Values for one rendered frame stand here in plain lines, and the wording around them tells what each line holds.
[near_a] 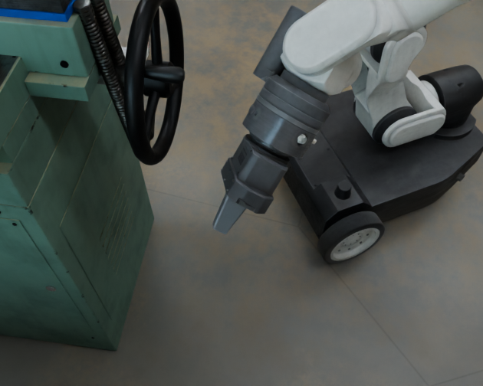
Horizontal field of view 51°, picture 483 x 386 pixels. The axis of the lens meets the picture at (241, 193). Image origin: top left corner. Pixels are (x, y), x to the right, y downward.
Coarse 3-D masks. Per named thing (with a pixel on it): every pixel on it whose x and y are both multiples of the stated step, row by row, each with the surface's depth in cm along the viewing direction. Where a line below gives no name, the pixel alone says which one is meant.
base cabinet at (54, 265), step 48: (96, 96) 104; (96, 144) 107; (48, 192) 88; (96, 192) 110; (144, 192) 149; (0, 240) 92; (48, 240) 90; (96, 240) 113; (144, 240) 155; (0, 288) 112; (48, 288) 107; (96, 288) 116; (48, 336) 137; (96, 336) 130
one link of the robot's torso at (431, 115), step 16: (416, 80) 153; (416, 96) 153; (432, 96) 149; (416, 112) 155; (432, 112) 146; (400, 128) 145; (416, 128) 147; (432, 128) 151; (384, 144) 150; (400, 144) 153
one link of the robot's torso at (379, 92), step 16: (416, 32) 116; (384, 48) 118; (400, 48) 117; (416, 48) 119; (368, 64) 128; (384, 64) 121; (400, 64) 122; (368, 80) 130; (384, 80) 126; (400, 80) 129; (368, 96) 134; (384, 96) 138; (400, 96) 141; (368, 112) 144; (384, 112) 144; (400, 112) 144; (368, 128) 151; (384, 128) 146
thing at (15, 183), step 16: (48, 112) 85; (64, 112) 91; (32, 128) 80; (48, 128) 85; (32, 144) 80; (48, 144) 86; (16, 160) 76; (32, 160) 81; (48, 160) 87; (0, 176) 75; (16, 176) 77; (32, 176) 82; (0, 192) 79; (16, 192) 78; (32, 192) 82
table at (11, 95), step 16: (0, 64) 73; (16, 64) 73; (96, 64) 78; (0, 80) 71; (16, 80) 74; (32, 80) 76; (48, 80) 76; (64, 80) 76; (80, 80) 76; (96, 80) 79; (0, 96) 70; (16, 96) 74; (48, 96) 78; (64, 96) 77; (80, 96) 77; (0, 112) 71; (16, 112) 75; (0, 128) 71; (0, 144) 72
